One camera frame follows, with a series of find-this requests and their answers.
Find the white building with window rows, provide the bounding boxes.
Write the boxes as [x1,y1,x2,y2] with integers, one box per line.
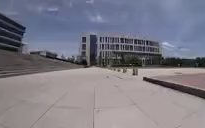
[79,32,164,67]

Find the dark banded building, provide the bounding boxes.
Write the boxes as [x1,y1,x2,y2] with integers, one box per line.
[0,8,27,53]

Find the pale concrete slab plaza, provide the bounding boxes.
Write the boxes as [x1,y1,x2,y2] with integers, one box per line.
[0,66,205,128]

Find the reddish raised platform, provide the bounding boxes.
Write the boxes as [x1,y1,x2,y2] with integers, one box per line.
[142,71,205,102]

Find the wide grey stone steps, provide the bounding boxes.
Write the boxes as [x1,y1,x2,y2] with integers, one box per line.
[0,48,85,80]

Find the low grey building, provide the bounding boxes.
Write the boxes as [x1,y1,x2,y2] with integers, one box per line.
[29,49,60,60]

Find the grey bollard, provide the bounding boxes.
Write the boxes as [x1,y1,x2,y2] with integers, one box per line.
[132,67,139,76]

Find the dark green hedge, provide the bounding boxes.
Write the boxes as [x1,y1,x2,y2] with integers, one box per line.
[161,56,205,68]

